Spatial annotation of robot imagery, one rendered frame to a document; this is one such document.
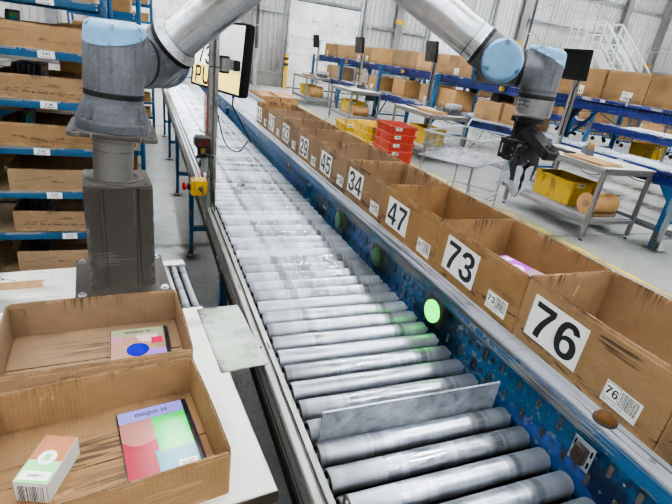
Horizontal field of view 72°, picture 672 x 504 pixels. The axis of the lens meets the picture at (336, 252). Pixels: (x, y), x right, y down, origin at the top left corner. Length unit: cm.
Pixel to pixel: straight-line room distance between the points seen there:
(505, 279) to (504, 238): 42
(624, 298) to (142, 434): 119
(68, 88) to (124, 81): 104
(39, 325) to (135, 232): 35
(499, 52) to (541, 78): 20
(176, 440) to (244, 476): 15
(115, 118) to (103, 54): 15
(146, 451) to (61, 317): 49
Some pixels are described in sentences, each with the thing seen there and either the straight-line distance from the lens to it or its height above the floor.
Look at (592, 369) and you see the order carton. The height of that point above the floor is 95.
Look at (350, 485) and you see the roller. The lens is 100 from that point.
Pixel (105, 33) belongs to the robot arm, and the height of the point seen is 146.
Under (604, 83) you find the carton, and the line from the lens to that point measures 707.
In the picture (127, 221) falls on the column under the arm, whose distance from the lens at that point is 145.
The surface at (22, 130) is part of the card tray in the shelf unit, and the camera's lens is 247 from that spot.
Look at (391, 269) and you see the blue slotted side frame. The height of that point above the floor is 78.
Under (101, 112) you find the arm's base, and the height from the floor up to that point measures 127.
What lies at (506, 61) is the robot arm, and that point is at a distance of 116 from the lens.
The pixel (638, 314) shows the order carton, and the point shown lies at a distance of 141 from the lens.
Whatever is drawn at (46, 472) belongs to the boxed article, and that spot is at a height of 80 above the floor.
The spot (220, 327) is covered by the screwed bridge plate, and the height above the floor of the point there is 75.
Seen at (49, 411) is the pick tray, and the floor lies 79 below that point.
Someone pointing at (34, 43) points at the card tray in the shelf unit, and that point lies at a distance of 241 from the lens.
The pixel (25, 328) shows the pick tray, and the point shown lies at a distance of 136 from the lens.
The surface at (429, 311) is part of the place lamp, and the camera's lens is 144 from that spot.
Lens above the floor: 149
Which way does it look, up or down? 23 degrees down
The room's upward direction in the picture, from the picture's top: 8 degrees clockwise
